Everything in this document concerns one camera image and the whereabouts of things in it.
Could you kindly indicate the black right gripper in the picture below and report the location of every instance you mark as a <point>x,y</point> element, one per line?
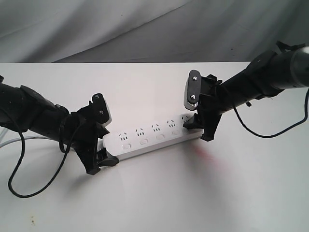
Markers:
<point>208,115</point>

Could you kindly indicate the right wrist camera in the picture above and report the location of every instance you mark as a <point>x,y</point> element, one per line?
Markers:
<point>192,90</point>

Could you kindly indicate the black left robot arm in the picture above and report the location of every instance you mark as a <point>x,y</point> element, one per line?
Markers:
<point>23,109</point>

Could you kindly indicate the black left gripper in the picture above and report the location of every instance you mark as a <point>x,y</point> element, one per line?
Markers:
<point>81,132</point>

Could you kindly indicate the grey backdrop cloth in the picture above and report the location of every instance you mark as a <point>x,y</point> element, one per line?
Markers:
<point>98,31</point>

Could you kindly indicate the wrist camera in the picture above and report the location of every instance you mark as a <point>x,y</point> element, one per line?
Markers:
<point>101,111</point>
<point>192,90</point>

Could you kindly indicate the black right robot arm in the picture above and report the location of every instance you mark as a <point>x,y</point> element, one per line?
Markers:
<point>268,75</point>

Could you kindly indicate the white power strip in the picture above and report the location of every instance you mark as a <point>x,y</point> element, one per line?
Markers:
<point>149,137</point>

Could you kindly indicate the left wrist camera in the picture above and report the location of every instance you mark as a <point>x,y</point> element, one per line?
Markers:
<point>101,111</point>

